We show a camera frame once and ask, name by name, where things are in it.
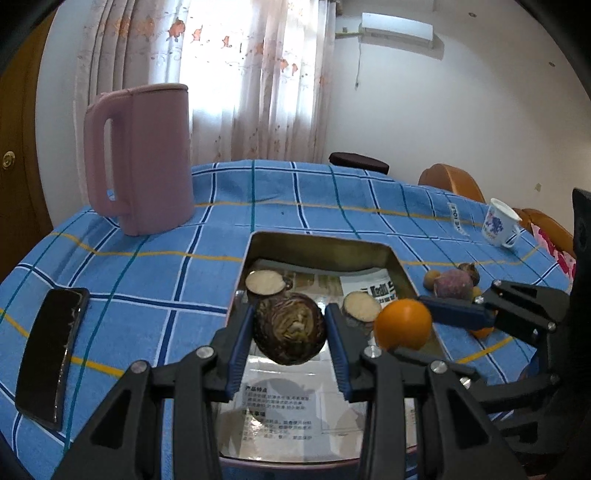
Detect black smartphone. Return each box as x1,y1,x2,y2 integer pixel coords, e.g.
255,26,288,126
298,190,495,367
15,287,90,431

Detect sheer floral curtain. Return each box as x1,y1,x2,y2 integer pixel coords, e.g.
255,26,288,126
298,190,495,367
74,0,338,165

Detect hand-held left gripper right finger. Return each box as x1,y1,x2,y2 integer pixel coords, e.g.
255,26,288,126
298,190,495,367
324,302,529,480

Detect whole brown taro root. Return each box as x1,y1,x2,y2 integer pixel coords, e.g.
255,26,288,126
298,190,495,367
252,292,326,365

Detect wooden door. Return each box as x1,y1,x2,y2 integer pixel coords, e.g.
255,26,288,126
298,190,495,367
0,14,54,282

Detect white mug with blue print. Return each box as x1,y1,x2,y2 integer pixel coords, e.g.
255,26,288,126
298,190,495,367
481,198,525,249

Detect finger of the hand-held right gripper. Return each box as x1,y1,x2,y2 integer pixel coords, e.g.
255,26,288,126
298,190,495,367
392,346,561,416
417,278,572,343

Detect pink printed cloth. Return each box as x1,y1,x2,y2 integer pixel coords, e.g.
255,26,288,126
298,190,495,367
531,224,578,282

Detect pink electric kettle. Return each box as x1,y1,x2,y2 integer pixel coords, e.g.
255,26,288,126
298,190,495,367
83,83,195,237

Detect small brown taro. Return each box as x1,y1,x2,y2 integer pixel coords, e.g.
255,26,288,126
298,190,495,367
457,262,481,287

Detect cut taro half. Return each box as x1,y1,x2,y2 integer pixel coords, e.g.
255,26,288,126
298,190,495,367
342,292,383,330
245,270,288,296

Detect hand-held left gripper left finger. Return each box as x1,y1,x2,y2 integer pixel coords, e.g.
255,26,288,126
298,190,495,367
50,291,254,480

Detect blue plaid tablecloth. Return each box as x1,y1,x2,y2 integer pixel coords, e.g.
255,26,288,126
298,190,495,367
0,159,578,480

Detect orange wooden chair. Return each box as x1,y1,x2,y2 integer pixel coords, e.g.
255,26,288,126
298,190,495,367
418,164,488,204
512,208,576,252

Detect rectangular metal tray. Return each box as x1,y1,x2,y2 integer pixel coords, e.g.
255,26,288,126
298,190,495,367
217,231,445,463

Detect purple sweet potato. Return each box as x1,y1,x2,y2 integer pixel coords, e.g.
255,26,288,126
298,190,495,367
434,271,474,301

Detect white air conditioner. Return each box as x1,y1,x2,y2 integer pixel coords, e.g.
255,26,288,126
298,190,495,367
359,11,435,51

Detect dark round stool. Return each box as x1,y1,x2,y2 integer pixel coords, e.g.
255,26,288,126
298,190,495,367
329,151,391,175

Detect printed paper sheet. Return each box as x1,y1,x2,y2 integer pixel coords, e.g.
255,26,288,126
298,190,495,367
221,356,371,460
339,271,402,309

